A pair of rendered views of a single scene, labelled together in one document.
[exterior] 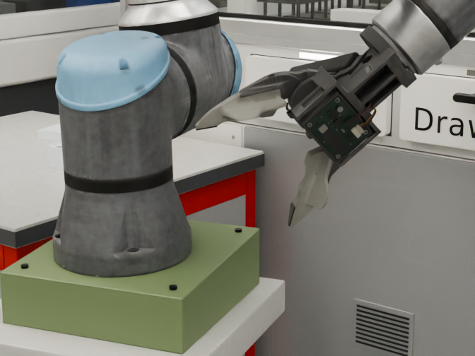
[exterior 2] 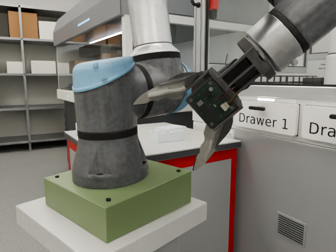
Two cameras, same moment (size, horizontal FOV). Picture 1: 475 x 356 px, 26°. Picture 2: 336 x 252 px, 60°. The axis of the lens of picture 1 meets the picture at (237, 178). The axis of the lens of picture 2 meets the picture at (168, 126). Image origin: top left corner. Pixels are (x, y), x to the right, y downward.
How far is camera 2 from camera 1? 0.63 m
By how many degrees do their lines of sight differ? 21
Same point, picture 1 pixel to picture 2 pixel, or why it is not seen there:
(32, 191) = not seen: hidden behind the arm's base
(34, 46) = not seen: hidden behind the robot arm
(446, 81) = (326, 109)
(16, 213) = not seen: hidden behind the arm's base
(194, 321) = (120, 223)
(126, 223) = (97, 158)
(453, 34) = (303, 36)
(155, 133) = (116, 107)
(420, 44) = (276, 44)
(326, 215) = (266, 171)
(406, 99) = (305, 118)
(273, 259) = (243, 188)
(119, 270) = (90, 185)
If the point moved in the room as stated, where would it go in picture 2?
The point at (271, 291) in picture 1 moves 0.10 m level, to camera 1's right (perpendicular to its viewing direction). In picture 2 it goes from (193, 208) to (245, 216)
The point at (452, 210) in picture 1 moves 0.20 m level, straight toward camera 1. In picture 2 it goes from (328, 175) to (322, 196)
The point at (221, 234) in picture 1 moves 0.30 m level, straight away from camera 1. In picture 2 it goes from (168, 172) to (201, 142)
